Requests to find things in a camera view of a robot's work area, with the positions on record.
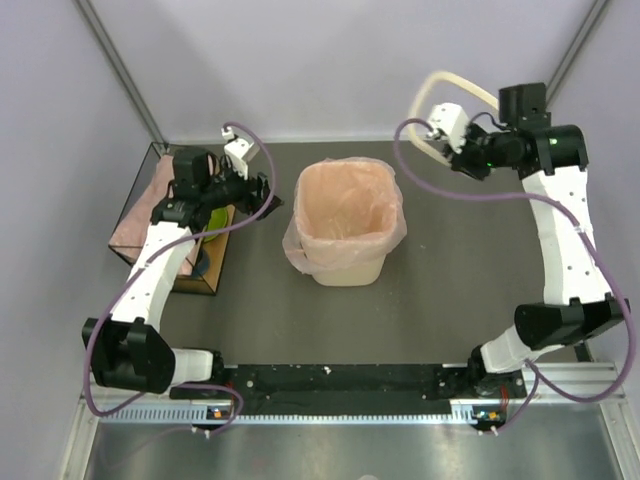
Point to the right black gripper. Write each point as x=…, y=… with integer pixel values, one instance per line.
x=461, y=162

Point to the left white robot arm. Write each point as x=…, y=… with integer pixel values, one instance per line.
x=124, y=347

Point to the pink plastic trash bag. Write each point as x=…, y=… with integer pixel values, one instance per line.
x=345, y=245

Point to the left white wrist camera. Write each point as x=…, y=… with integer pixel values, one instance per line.
x=240, y=151

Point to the pink folded bag stack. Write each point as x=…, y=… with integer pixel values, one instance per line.
x=130, y=234

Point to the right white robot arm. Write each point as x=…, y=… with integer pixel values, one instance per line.
x=580, y=300

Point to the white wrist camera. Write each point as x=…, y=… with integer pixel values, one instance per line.
x=240, y=151
x=448, y=123

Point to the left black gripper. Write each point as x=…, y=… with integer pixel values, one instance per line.
x=249, y=202

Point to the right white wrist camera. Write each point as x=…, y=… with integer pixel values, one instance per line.
x=448, y=123

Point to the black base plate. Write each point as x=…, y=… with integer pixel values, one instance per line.
x=434, y=381

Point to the grey slotted cable duct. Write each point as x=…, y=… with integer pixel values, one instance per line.
x=216, y=413

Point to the cream plastic trash bin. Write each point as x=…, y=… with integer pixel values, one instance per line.
x=345, y=225

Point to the green roll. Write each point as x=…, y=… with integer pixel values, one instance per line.
x=218, y=220

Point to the blue roll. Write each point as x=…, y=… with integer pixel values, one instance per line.
x=201, y=266

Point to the black wire frame box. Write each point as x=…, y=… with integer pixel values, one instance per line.
x=206, y=285

